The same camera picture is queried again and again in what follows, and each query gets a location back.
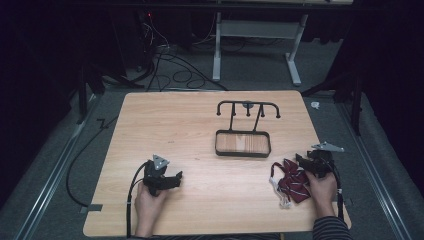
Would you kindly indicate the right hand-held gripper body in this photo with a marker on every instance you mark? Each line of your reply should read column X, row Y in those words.
column 322, row 162

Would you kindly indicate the black metal rack wooden base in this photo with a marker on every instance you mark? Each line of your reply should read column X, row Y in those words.
column 245, row 134

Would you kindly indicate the metal floor rail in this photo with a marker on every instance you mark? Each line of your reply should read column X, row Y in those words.
column 50, row 186
column 373, row 180

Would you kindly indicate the person's right hand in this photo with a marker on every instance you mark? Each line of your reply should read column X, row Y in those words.
column 322, row 192

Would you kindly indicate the small white scrap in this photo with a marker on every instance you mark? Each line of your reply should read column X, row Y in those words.
column 315, row 105

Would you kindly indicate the white metal table frame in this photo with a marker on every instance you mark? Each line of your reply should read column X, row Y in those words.
column 256, row 43

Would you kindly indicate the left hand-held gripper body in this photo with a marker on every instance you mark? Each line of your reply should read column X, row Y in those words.
column 154, row 174

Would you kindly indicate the person's left hand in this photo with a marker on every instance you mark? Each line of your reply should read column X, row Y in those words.
column 148, row 202

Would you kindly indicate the black metal stand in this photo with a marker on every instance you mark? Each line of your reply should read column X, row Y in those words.
column 86, row 93
column 350, row 96

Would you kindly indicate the grey tape strip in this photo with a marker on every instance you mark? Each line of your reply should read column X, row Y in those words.
column 90, row 208

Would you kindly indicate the dark red striped bow tie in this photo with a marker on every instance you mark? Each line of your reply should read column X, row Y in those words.
column 293, row 182

